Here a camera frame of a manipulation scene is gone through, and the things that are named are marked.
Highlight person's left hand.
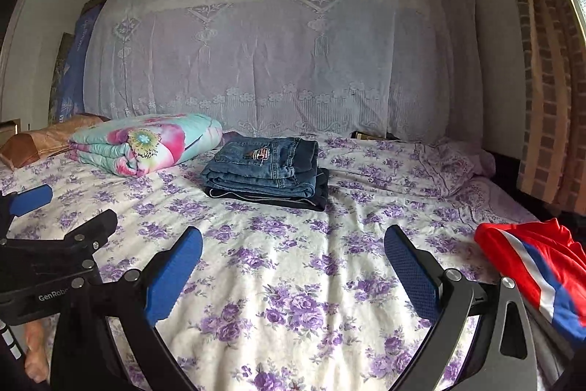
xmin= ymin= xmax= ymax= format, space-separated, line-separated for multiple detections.
xmin=24 ymin=320 xmax=51 ymax=383

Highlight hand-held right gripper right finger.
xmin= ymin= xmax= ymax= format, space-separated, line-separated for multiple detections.
xmin=383 ymin=225 xmax=538 ymax=391

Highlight red striped garment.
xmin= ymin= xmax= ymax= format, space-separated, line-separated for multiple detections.
xmin=474 ymin=218 xmax=586 ymax=347

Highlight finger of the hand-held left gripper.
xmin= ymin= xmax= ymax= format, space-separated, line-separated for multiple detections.
xmin=0 ymin=184 xmax=54 ymax=236
xmin=62 ymin=209 xmax=119 ymax=269

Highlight blue denim jeans pants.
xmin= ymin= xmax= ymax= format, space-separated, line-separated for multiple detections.
xmin=200 ymin=137 xmax=321 ymax=200

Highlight black folded pants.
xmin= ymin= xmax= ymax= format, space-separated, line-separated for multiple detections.
xmin=204 ymin=166 xmax=330 ymax=212

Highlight white lace cloth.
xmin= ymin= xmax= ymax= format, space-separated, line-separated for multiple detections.
xmin=82 ymin=0 xmax=478 ymax=144

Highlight brown pillow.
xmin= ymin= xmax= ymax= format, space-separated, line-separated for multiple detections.
xmin=0 ymin=114 xmax=111 ymax=169

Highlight purple floral bed sheet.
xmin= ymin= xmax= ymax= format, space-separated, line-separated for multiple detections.
xmin=0 ymin=130 xmax=555 ymax=391

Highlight dark flat box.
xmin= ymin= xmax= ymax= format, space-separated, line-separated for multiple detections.
xmin=350 ymin=130 xmax=400 ymax=141

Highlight brown checked curtain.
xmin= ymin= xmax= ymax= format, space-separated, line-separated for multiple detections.
xmin=486 ymin=0 xmax=586 ymax=211

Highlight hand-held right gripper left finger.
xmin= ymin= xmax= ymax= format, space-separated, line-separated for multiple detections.
xmin=50 ymin=226 xmax=203 ymax=391

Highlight purple floral pillow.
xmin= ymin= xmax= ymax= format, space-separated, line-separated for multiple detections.
xmin=414 ymin=139 xmax=498 ymax=197

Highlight folded floral quilt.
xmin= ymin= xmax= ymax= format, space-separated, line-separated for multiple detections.
xmin=68 ymin=113 xmax=223 ymax=178

